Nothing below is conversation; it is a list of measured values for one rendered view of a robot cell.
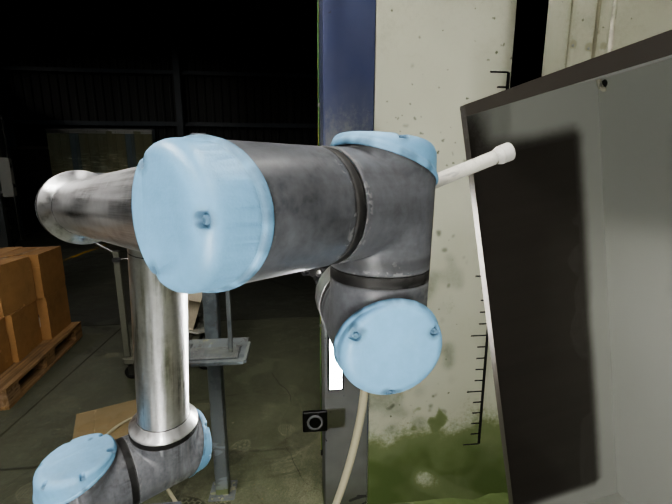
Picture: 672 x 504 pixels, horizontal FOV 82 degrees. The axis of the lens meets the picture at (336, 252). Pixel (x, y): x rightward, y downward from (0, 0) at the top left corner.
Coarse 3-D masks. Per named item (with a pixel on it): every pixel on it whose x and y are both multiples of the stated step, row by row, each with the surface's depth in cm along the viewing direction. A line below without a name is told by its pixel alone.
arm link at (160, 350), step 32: (128, 256) 75; (160, 288) 76; (160, 320) 78; (160, 352) 80; (160, 384) 82; (160, 416) 84; (192, 416) 92; (160, 448) 85; (192, 448) 91; (160, 480) 86
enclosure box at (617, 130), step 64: (576, 64) 54; (640, 64) 75; (512, 128) 91; (576, 128) 93; (640, 128) 84; (512, 192) 94; (576, 192) 97; (640, 192) 88; (512, 256) 98; (576, 256) 100; (640, 256) 92; (512, 320) 101; (576, 320) 104; (640, 320) 96; (512, 384) 105; (576, 384) 108; (640, 384) 100; (512, 448) 109; (576, 448) 113; (640, 448) 105
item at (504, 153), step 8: (504, 144) 66; (488, 152) 66; (496, 152) 66; (504, 152) 65; (512, 152) 65; (472, 160) 66; (480, 160) 66; (488, 160) 66; (496, 160) 66; (504, 160) 66; (448, 168) 66; (456, 168) 65; (464, 168) 65; (472, 168) 65; (480, 168) 66; (440, 176) 65; (448, 176) 65; (456, 176) 65; (464, 176) 66; (440, 184) 65
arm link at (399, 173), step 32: (352, 160) 27; (384, 160) 29; (416, 160) 29; (384, 192) 28; (416, 192) 30; (384, 224) 28; (416, 224) 31; (352, 256) 29; (384, 256) 31; (416, 256) 32; (384, 288) 31
